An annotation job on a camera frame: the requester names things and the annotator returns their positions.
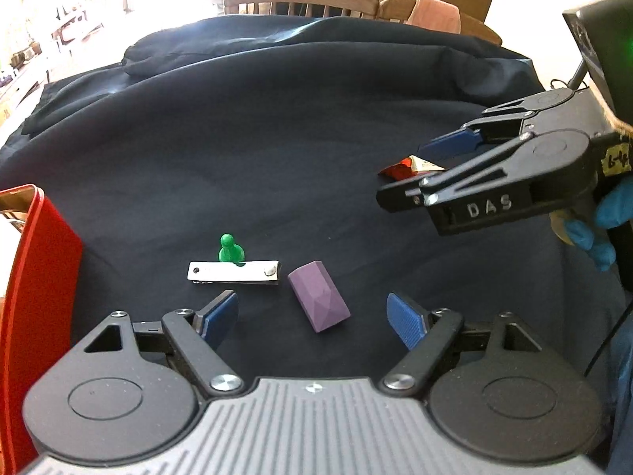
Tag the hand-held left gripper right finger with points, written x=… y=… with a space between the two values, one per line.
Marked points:
x=405 y=319

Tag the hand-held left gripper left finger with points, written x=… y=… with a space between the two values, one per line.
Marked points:
x=217 y=314

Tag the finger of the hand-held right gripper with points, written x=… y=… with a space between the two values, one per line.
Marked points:
x=395 y=198
x=447 y=142

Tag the red foil wrapper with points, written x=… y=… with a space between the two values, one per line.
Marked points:
x=403 y=170

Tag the purple faceted block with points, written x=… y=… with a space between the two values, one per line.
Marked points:
x=319 y=297

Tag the red tin box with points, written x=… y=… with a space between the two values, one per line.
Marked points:
x=44 y=307

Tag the person's right hand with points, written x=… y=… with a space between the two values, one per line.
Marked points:
x=613 y=212

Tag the white metal clip bar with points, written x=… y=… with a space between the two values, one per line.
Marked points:
x=232 y=273

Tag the green pawn piece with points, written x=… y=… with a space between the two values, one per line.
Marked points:
x=228 y=252

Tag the dark blue cloth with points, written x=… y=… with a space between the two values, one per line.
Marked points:
x=296 y=133

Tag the pink cloth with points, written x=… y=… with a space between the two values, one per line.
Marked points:
x=435 y=14

